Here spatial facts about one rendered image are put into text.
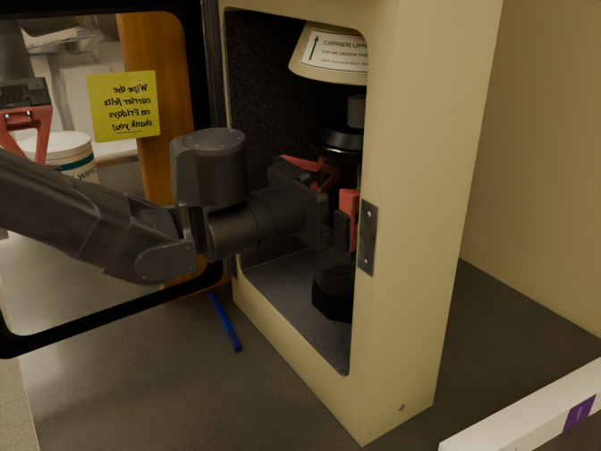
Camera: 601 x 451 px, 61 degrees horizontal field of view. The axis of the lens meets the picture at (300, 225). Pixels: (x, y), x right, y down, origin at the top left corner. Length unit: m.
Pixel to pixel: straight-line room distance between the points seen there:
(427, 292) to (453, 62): 0.22
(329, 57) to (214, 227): 0.19
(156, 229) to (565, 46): 0.59
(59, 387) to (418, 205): 0.50
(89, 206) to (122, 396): 0.30
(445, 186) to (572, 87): 0.37
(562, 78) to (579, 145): 0.10
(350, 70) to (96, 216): 0.26
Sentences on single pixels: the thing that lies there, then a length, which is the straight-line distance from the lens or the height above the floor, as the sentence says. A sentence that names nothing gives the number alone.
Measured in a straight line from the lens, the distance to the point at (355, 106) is 0.55.
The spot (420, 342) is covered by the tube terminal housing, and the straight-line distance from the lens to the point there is 0.57.
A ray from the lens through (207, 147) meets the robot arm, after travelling 0.46.
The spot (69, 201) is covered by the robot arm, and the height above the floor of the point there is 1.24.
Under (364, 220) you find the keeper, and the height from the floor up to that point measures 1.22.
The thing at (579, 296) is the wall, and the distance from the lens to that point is 0.88.
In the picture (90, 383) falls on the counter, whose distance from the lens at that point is 0.72.
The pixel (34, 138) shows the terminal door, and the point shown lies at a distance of 0.61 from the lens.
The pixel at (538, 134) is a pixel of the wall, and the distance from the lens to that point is 0.84.
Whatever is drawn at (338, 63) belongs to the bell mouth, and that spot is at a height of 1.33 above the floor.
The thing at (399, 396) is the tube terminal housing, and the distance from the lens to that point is 0.60.
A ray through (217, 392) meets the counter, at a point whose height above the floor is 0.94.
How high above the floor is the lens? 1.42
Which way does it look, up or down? 28 degrees down
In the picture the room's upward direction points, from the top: straight up
